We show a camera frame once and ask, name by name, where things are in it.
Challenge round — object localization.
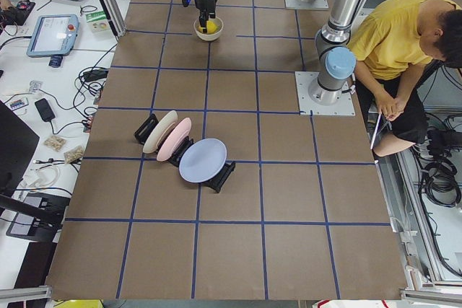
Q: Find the yellow lemon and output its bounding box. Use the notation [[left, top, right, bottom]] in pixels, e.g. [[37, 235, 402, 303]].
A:
[[197, 21, 219, 35]]

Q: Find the white ceramic bowl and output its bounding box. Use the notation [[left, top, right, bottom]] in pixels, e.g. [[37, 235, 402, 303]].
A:
[[193, 17, 223, 42]]

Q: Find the green white box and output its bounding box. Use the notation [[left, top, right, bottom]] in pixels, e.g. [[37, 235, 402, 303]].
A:
[[85, 11, 110, 32]]

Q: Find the black dish rack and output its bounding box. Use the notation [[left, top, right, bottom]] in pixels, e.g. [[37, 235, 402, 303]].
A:
[[134, 114, 235, 193]]

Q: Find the cream plate in rack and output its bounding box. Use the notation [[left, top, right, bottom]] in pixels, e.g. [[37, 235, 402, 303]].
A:
[[142, 110, 178, 154]]

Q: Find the pink plate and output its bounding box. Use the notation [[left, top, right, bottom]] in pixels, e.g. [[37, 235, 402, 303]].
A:
[[156, 118, 192, 162]]

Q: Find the light blue plate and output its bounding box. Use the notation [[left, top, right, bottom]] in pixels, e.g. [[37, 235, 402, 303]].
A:
[[179, 138, 227, 183]]

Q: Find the near blue teach pendant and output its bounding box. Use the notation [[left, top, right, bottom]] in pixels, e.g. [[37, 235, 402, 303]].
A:
[[27, 14, 79, 58]]

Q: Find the black phone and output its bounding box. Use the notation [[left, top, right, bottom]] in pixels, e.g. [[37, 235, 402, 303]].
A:
[[35, 98, 56, 122]]

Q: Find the person in yellow shirt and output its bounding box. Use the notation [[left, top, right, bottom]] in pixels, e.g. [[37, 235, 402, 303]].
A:
[[347, 0, 461, 158]]

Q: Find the black monitor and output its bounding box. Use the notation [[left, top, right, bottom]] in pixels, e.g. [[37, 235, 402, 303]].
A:
[[0, 102, 40, 197]]

